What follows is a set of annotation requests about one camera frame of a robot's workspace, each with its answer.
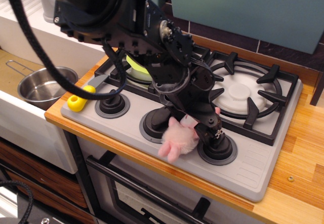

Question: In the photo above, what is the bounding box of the pink stuffed rabbit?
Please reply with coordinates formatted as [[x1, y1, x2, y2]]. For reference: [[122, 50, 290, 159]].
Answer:
[[158, 106, 221, 163]]

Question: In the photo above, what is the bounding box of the black right stove knob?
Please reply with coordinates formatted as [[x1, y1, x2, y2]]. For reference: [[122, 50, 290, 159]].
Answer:
[[197, 133, 238, 166]]

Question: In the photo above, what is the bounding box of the grey toy stove top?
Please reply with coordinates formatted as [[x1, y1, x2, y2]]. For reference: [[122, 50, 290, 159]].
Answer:
[[61, 47, 303, 202]]

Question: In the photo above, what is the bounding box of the black middle stove knob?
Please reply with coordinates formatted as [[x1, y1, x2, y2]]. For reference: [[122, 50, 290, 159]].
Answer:
[[139, 106, 171, 144]]

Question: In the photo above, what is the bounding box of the black left stove knob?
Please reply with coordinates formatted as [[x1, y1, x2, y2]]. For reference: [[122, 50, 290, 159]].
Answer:
[[95, 93, 130, 119]]

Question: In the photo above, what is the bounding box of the white toy sink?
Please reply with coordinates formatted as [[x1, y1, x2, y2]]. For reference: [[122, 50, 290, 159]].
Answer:
[[1, 0, 105, 174]]

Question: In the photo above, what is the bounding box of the stainless steel pot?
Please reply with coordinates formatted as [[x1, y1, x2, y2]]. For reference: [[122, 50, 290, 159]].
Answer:
[[6, 60, 66, 110]]

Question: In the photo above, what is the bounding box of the black burner grate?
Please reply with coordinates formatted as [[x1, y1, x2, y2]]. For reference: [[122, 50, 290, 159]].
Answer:
[[94, 44, 211, 103], [207, 51, 298, 145]]

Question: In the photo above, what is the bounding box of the yellow handled toy knife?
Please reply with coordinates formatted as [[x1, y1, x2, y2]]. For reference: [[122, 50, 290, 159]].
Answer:
[[67, 74, 109, 112]]

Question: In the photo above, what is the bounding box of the black right burner grate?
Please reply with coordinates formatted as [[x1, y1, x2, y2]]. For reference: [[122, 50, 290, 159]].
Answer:
[[207, 51, 298, 145]]

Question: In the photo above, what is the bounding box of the green plastic plate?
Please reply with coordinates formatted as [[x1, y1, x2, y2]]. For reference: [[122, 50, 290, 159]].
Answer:
[[126, 55, 149, 74]]

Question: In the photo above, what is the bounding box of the toy oven door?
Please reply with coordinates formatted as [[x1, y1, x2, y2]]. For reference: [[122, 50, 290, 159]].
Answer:
[[83, 150, 259, 223]]

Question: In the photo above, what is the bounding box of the black left burner grate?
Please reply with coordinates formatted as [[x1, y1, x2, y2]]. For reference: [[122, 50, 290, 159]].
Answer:
[[94, 44, 211, 103]]

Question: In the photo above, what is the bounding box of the black braided cable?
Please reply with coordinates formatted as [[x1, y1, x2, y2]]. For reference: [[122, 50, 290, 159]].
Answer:
[[0, 0, 127, 224]]

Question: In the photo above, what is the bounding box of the wooden drawer front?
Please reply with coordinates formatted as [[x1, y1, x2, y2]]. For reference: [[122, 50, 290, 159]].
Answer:
[[1, 138, 94, 223]]

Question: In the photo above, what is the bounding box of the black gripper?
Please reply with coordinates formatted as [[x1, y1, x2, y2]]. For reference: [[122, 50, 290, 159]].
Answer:
[[152, 66, 225, 148]]

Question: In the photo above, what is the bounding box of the black stove knob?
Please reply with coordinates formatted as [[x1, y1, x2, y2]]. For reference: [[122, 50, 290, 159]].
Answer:
[[139, 106, 171, 144], [197, 133, 238, 166], [95, 93, 130, 119]]

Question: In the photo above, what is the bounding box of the teal backsplash panel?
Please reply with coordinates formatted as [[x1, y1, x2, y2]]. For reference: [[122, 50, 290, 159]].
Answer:
[[153, 0, 323, 54]]

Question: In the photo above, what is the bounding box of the grey toy faucet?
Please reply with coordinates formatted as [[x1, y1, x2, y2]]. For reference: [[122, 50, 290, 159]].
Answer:
[[40, 0, 55, 23]]

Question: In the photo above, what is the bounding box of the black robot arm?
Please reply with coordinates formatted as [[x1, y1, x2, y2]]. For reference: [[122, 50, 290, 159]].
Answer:
[[55, 0, 229, 153]]

